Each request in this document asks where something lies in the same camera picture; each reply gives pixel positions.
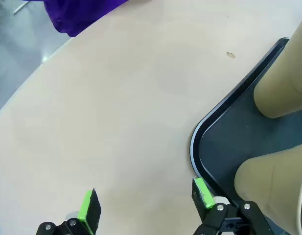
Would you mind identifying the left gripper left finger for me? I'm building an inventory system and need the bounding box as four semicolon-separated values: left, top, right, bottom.
35;188;102;235

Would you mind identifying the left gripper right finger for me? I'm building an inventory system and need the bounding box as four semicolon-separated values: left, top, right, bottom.
191;178;275;235

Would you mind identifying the tall beige cup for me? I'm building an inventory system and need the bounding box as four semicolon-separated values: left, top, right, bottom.
253;15;302;119
233;144;302;235

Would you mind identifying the black plastic tray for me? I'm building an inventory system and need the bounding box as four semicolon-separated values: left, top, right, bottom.
189;37;302;235

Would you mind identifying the person in purple hoodie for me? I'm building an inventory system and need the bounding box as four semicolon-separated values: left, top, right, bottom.
21;0;129;38

